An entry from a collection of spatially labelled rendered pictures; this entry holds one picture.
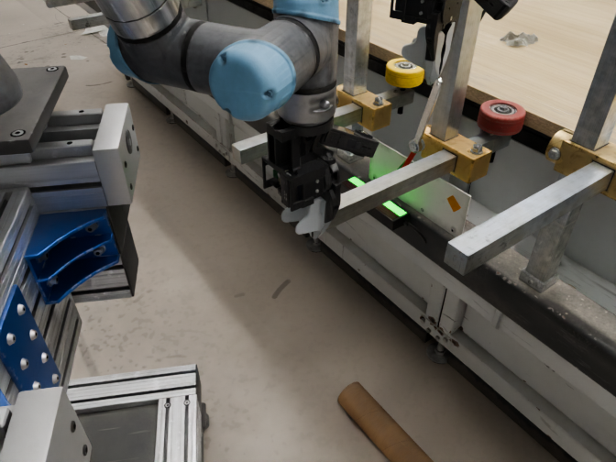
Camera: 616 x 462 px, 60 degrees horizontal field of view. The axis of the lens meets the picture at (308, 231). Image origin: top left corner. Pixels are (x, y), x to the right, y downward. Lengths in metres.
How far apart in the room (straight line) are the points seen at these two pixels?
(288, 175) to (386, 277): 1.06
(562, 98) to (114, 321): 1.46
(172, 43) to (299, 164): 0.22
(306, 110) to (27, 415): 0.43
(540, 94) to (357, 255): 0.87
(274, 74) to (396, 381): 1.26
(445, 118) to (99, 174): 0.57
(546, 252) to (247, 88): 0.58
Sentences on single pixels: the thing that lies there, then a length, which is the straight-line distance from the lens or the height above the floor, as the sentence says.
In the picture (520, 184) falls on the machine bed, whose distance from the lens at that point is 1.21.
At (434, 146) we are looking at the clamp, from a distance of 1.00.
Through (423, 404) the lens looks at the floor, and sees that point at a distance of 1.64.
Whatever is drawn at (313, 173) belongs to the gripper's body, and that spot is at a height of 0.96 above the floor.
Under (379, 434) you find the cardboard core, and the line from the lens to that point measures 1.49.
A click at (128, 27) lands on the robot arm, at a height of 1.17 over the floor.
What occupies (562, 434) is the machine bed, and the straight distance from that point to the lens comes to 1.51.
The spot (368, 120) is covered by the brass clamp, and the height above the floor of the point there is 0.83.
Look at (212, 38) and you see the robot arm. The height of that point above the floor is 1.16.
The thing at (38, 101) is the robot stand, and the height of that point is 1.04.
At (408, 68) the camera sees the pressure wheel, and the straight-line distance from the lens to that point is 1.19.
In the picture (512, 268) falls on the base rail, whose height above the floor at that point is 0.70.
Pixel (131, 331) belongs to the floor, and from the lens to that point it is 1.86.
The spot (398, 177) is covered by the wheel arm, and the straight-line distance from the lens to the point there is 0.89.
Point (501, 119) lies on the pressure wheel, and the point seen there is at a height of 0.91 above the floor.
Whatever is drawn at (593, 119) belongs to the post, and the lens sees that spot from 0.82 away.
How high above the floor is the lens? 1.35
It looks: 39 degrees down
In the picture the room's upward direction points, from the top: straight up
